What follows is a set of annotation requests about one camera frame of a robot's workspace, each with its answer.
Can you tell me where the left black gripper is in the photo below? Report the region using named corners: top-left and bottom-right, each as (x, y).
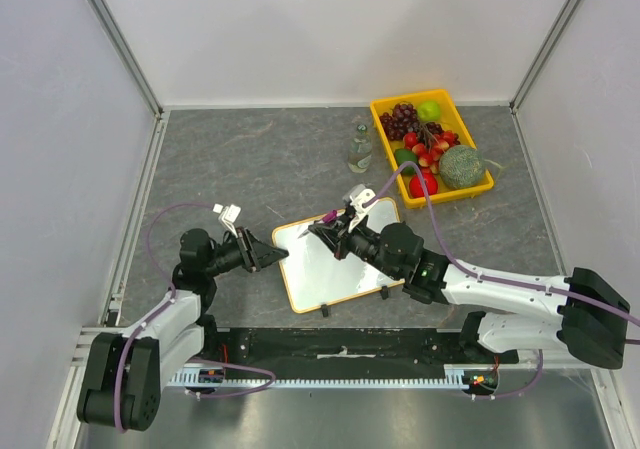
top-left (204, 226), bottom-right (288, 277)

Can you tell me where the magenta marker cap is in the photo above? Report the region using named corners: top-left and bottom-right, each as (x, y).
top-left (322, 210), bottom-right (337, 223)

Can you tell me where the yellow framed whiteboard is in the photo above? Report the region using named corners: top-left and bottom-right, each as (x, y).
top-left (272, 217), bottom-right (402, 314)

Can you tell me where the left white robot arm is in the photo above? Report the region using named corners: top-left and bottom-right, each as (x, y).
top-left (76, 228), bottom-right (289, 431)

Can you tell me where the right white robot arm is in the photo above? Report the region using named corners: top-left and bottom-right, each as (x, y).
top-left (308, 215), bottom-right (631, 370)

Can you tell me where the clear glass bottle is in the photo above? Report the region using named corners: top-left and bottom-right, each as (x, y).
top-left (348, 124), bottom-right (372, 173)

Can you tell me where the red apple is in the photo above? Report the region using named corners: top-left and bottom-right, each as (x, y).
top-left (409, 172), bottom-right (439, 198)

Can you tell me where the green avocado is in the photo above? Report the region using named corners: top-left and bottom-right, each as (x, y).
top-left (394, 148), bottom-right (418, 176)

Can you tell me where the red cherry bunch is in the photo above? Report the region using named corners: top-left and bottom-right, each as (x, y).
top-left (402, 122), bottom-right (461, 175)

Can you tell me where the purple grape bunch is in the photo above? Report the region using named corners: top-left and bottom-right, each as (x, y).
top-left (379, 102), bottom-right (420, 141)

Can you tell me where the green netted melon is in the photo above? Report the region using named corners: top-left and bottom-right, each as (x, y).
top-left (439, 145), bottom-right (486, 190)

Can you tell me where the green apple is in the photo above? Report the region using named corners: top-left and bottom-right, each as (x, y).
top-left (416, 100), bottom-right (441, 123)

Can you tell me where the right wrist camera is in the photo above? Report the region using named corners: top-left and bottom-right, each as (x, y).
top-left (344, 184), bottom-right (376, 233)

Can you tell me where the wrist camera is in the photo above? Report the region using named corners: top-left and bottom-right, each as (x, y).
top-left (344, 184), bottom-right (376, 233)
top-left (212, 204), bottom-right (241, 238)

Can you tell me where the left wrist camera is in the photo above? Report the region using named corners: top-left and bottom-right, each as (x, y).
top-left (212, 204), bottom-right (241, 238)

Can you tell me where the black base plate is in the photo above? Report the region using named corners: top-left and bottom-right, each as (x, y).
top-left (162, 326), bottom-right (520, 369)

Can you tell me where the white slotted cable duct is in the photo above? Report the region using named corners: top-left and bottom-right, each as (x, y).
top-left (167, 365), bottom-right (497, 390)

